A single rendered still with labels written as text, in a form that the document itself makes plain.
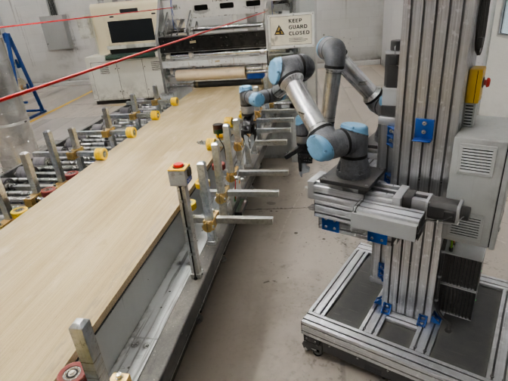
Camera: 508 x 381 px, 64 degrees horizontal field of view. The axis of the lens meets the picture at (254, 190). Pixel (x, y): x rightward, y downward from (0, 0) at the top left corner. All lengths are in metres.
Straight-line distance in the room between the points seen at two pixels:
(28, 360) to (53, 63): 11.41
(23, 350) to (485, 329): 2.01
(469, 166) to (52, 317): 1.61
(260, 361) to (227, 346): 0.22
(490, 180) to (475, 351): 0.86
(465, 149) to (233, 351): 1.58
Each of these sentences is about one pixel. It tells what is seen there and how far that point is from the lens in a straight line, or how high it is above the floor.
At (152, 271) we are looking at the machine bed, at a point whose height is 0.72.
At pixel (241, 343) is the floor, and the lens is 2.49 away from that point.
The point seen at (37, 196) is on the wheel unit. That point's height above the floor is 0.86.
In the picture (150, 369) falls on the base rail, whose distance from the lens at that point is 1.51.
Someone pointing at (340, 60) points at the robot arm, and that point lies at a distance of 2.08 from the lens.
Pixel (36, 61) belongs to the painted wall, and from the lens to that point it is 12.75.
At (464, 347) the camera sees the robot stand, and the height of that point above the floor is 0.21.
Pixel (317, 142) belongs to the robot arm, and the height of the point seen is 1.24.
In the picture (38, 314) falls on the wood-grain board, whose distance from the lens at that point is 1.57.
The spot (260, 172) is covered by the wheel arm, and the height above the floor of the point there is 0.85.
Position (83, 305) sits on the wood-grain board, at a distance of 1.52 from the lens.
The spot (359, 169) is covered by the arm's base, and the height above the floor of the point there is 1.08.
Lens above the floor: 1.79
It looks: 25 degrees down
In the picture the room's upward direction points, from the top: 5 degrees counter-clockwise
